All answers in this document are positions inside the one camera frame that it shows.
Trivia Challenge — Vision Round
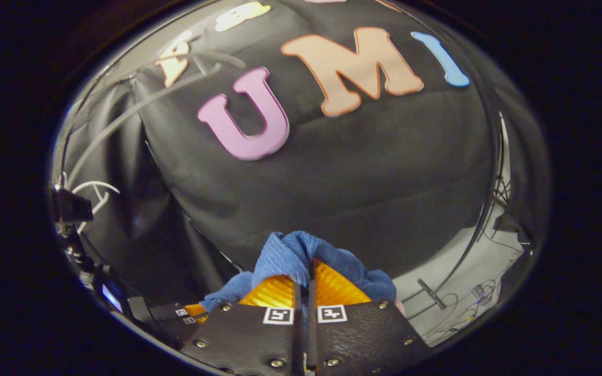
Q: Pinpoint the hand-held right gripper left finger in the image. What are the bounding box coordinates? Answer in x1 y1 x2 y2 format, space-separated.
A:
181 274 305 375

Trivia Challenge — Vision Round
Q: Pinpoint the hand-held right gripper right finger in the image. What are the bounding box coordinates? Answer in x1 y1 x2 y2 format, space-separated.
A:
306 260 432 375

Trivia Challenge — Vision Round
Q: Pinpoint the blue corduroy shirt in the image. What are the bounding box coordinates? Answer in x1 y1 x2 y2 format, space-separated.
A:
199 231 398 314

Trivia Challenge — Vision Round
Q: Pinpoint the plain white hanger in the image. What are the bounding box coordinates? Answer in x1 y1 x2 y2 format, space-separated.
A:
71 180 121 233

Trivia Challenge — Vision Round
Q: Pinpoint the black clothes rack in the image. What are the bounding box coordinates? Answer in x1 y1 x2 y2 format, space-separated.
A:
65 31 503 310

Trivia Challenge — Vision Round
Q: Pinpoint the black tripod stand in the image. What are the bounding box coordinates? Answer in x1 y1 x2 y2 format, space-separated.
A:
492 175 532 246

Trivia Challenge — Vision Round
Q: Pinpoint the black floor cable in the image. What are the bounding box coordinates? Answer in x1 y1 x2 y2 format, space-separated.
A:
426 290 508 343

